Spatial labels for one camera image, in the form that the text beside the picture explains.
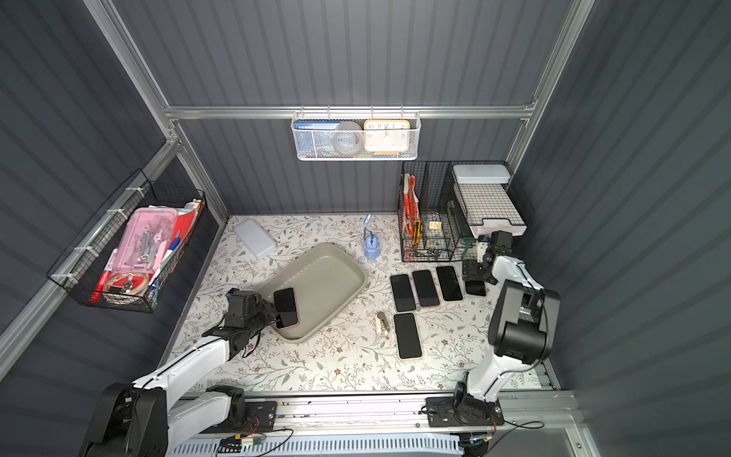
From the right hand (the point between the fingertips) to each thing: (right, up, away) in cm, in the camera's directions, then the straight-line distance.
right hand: (488, 273), depth 95 cm
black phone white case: (-28, -19, -8) cm, 35 cm away
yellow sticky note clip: (-13, +18, +21) cm, 30 cm away
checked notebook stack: (0, +24, +1) cm, 24 cm away
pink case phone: (-68, -11, -2) cm, 69 cm away
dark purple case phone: (-29, -7, +2) cm, 30 cm away
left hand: (-72, -11, -6) cm, 73 cm away
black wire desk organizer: (-8, +26, +26) cm, 38 cm away
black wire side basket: (-103, +5, -33) cm, 108 cm away
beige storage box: (-56, -2, +5) cm, 57 cm away
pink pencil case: (-98, +11, -23) cm, 101 cm away
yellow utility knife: (-22, +15, +17) cm, 31 cm away
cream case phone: (-20, -6, +4) cm, 21 cm away
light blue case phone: (-4, -5, +1) cm, 7 cm away
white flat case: (-86, +12, +18) cm, 89 cm away
